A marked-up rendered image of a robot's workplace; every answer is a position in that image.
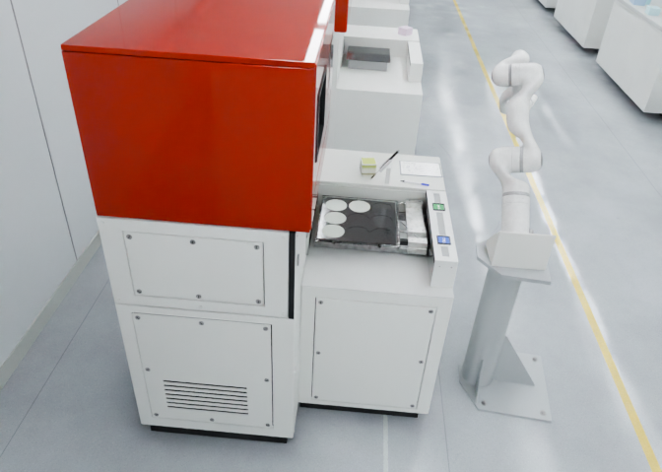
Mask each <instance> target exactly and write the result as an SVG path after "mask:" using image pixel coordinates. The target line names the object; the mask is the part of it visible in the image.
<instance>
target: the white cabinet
mask: <svg viewBox="0 0 662 472"><path fill-rule="evenodd" d="M453 300H454V299H444V298H432V297H420V296H409V295H397V294H385V293H374V292H362V291H351V290H339V289H327V288H315V287H304V286H301V298H300V338H299V379H298V402H300V404H299V407H306V408H317V409H327V410H338V411H349V412H360V413H370V414H381V415H392V416H403V417H413V418H418V414H419V413H420V414H428V413H429V409H430V402H431V397H432V393H433V388H434V384H435V379H436V375H437V371H438V366H439V362H440V357H441V353H442V348H443V344H444V339H445V335H446V330H447V326H448V321H449V317H450V312H451V309H452V304H453Z"/></svg>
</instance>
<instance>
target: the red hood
mask: <svg viewBox="0 0 662 472"><path fill-rule="evenodd" d="M334 19H335V0H127V1H126V2H124V3H123V4H121V5H120V6H118V7H117V8H115V9H114V10H112V11H111V12H109V13H108V14H106V15H104V16H103V17H101V18H100V19H98V20H97V21H95V22H94V23H92V24H91V25H89V26H88V27H86V28H85V29H83V30H82V31H80V32H79V33H77V34H75V35H73V36H72V37H70V38H69V39H67V40H66V41H64V42H63V43H61V44H60V46H61V50H62V51H61V53H62V57H63V62H64V67H65V71H66V76H67V80H68V85H69V90H70V94H71V99H72V103H73V107H74V111H75V116H76V121H77V125H78V130H79V134H80V139H81V144H82V148H83V153H84V157H85V162H86V167H87V171H88V176H89V180H90V185H91V189H92V193H93V198H94V202H95V207H96V211H97V215H98V216H109V217H121V218H133V219H145V220H158V221H170V222H181V223H194V224H206V225H218V226H231V227H243V228H254V229H267V230H279V231H291V232H301V233H309V232H310V231H311V227H312V222H313V216H314V210H315V205H316V199H317V194H318V188H319V183H320V177H321V172H322V167H323V161H324V156H325V150H326V144H327V139H328V133H329V119H330V99H331V85H332V68H333V48H334Z"/></svg>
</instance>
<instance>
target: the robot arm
mask: <svg viewBox="0 0 662 472"><path fill-rule="evenodd" d="M544 78H545V72H544V69H543V67H542V66H541V65H540V64H538V63H530V58H529V55H528V53H527V52H526V51H524V50H522V49H519V50H516V51H515V52H513V54H512V55H511V57H509V58H506V59H504V60H502V61H500V62H499V64H497V65H496V67H495V68H494V69H493V72H492V81H493V83H494V84H495V85H497V86H500V87H508V88H507V89H505V90H504V91H503V93H502V94H501V96H500V98H499V111H500V112H501V113H503V114H506V124H507V127H508V129H509V131H510V132H511V133H512V134H513V135H515V136H516V137H518V138H519V139H520V140H521V141H522V144H523V145H522V146H521V147H520V146H519V147H499V148H495V149H493V150H492V151H491V153H490V155H489V165H490V167H491V169H492V171H493V172H494V173H495V175H496V176H497V177H498V179H499V180H500V183H501V186H502V203H501V230H502V231H503V232H515V233H526V234H534V229H532V230H530V185H529V184H528V183H527V182H525V181H523V180H520V179H517V178H515V177H513V176H512V175H511V173H514V172H534V171H537V170H539V169H540V168H541V167H542V165H543V155H542V152H541V150H540V148H539V146H538V145H537V143H536V141H535V139H534V137H533V135H532V132H531V128H530V122H529V111H530V109H531V107H532V106H533V105H534V103H535V102H536V100H537V98H538V97H537V96H536V95H534V94H535V92H536V91H537V90H538V89H539V88H540V87H541V85H542V83H543V81H544Z"/></svg>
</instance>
